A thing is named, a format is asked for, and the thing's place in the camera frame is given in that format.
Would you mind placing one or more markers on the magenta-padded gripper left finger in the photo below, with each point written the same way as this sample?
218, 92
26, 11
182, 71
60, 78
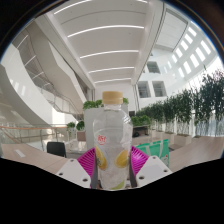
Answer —
73, 173

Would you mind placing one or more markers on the ceiling light strips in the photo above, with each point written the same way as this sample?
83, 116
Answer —
106, 52

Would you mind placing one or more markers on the clear bottle with yellow cap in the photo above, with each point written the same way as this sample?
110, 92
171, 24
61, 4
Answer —
112, 133

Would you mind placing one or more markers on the white paper sheet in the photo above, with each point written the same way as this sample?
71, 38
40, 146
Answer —
20, 153

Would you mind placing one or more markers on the black chair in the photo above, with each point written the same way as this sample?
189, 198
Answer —
56, 149

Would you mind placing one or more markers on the green plants atop cabinet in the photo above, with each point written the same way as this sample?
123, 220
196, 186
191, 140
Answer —
90, 104

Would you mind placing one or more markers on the row of tall green plants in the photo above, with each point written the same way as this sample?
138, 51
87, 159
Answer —
186, 106

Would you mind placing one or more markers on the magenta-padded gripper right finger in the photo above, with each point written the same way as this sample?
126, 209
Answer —
153, 171

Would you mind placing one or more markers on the small potted green plant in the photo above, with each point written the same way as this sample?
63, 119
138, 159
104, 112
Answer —
80, 126
71, 126

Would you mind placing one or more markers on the glass railing with wooden handrail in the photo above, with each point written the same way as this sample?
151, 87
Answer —
30, 127

